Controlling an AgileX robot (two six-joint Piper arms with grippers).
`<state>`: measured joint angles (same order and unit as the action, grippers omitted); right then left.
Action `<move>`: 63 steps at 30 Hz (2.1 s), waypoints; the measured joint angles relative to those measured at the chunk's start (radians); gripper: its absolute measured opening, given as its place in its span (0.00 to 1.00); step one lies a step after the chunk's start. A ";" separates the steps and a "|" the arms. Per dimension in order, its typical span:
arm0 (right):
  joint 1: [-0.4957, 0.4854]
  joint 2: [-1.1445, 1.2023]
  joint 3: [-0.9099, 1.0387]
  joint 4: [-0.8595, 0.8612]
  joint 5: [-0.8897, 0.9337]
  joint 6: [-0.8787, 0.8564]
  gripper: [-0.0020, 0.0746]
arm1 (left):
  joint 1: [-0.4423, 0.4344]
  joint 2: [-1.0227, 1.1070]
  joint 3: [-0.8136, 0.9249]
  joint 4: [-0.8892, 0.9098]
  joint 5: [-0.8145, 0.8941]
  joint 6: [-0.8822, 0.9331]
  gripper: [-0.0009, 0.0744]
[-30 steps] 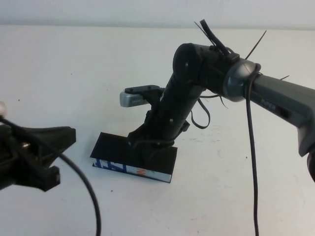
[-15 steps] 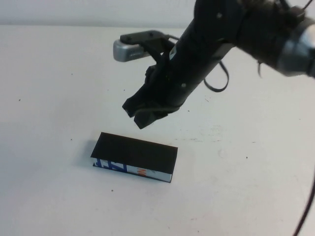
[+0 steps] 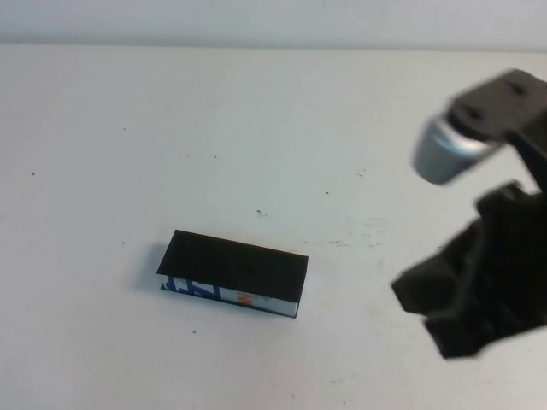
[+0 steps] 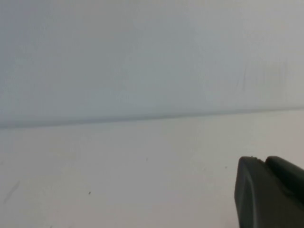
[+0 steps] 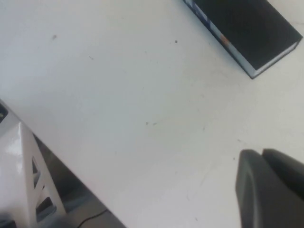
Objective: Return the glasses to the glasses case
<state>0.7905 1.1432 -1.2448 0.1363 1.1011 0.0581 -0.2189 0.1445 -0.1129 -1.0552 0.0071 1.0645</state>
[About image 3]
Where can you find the black printed glasses case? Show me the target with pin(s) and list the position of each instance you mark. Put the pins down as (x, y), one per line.
(235, 265)

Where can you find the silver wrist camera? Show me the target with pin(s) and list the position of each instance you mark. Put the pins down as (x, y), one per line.
(444, 151)

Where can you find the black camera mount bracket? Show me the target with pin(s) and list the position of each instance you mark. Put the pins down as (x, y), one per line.
(500, 107)

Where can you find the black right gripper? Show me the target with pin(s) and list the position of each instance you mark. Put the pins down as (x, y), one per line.
(504, 265)

